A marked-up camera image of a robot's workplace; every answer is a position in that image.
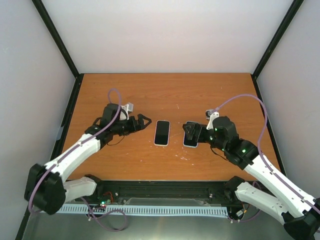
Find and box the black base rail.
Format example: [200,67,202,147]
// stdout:
[32,179,301,208]

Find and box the black smartphone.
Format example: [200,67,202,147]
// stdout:
[183,121,198,147]

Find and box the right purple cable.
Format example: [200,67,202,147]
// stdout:
[212,94,320,223]

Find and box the black left frame post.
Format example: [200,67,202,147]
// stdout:
[31,0,85,81]

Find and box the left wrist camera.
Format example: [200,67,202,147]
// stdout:
[120,102,134,120]

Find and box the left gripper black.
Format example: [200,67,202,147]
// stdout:
[112,113,152,136]

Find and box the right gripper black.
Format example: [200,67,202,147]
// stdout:
[183,122,227,152]

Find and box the light blue phone case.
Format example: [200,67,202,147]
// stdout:
[182,120,200,148]

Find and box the black frame post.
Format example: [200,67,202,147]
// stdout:
[251,0,305,81]
[31,0,85,81]

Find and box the black right frame post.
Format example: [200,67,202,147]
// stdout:
[251,0,305,81]

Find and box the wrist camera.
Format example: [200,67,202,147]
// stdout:
[205,109,220,130]
[120,102,134,120]

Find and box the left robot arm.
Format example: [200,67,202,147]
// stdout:
[24,103,152,215]

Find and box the white phone case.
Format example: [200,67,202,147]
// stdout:
[153,119,171,147]

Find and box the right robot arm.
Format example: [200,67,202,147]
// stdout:
[182,116,320,240]

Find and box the light blue cable duct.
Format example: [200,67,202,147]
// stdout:
[59,204,230,218]

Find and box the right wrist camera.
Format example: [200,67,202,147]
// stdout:
[205,109,220,130]

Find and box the green led circuit board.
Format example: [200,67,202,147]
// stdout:
[99,199,113,208]

